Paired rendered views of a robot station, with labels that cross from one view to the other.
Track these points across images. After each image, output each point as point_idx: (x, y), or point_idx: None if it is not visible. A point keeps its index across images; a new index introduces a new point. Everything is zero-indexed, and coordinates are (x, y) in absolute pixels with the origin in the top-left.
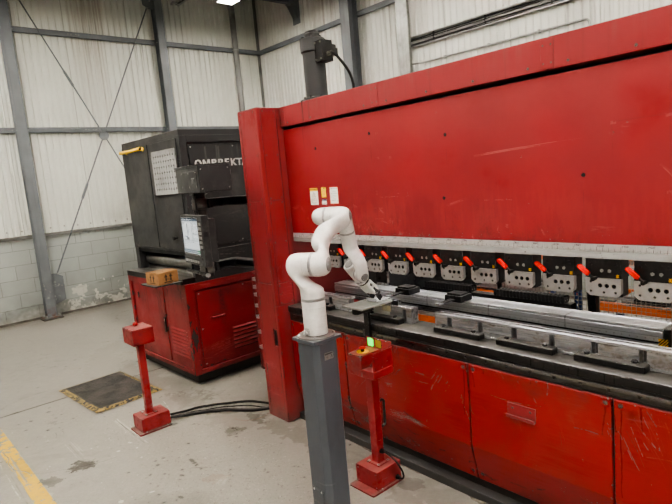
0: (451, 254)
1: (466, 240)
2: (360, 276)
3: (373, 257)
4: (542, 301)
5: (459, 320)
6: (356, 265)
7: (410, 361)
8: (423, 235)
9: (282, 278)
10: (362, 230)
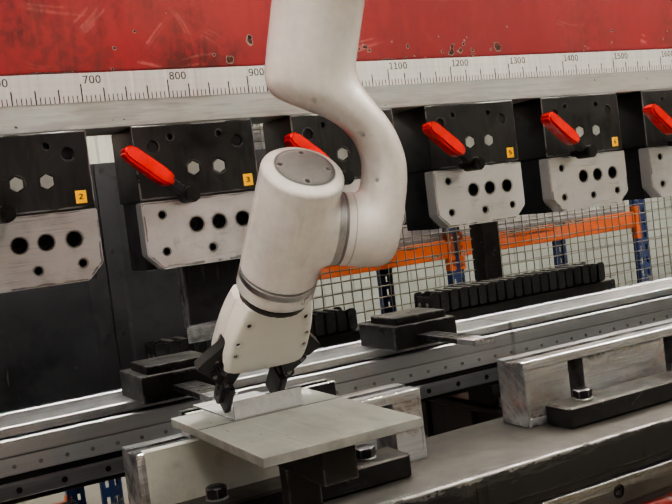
0: (583, 111)
1: (626, 55)
2: (402, 223)
3: (202, 185)
4: (556, 290)
5: (609, 356)
6: (403, 154)
7: None
8: (471, 48)
9: None
10: (114, 43)
